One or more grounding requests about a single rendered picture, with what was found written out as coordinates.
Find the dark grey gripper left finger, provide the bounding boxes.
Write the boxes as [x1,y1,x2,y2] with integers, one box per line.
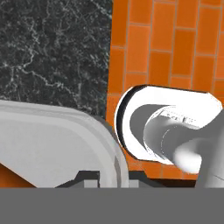
[54,170,101,189]

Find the grey rounded flat slab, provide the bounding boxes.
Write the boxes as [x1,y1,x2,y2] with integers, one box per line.
[0,99,130,189]

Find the white round tube thing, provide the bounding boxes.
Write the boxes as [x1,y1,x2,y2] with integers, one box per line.
[114,84,224,189]

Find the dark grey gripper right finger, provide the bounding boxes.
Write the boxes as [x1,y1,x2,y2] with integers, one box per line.
[128,171,170,189]

